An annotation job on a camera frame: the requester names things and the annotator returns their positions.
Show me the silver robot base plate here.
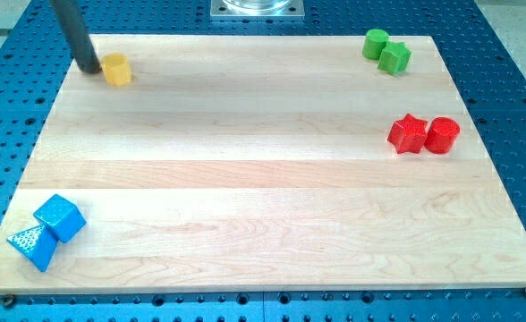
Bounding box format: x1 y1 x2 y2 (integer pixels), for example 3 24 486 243
209 0 305 20

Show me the red cylinder block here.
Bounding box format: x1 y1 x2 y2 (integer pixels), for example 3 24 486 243
424 117 461 154

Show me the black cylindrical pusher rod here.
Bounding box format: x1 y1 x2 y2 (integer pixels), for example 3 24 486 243
49 0 101 74

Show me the yellow hexagon block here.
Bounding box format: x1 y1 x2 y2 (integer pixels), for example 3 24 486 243
101 53 132 86

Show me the green cylinder block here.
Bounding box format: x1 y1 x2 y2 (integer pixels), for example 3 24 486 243
362 29 389 60

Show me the red star block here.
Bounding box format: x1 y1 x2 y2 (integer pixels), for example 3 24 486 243
387 114 428 154

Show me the blue cube block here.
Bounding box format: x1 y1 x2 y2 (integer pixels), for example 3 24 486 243
33 194 86 243

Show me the blue triangle block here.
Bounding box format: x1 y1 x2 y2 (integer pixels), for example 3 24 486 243
6 225 58 272

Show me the left board clamp screw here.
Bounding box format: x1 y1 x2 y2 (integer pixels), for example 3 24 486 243
0 294 16 309

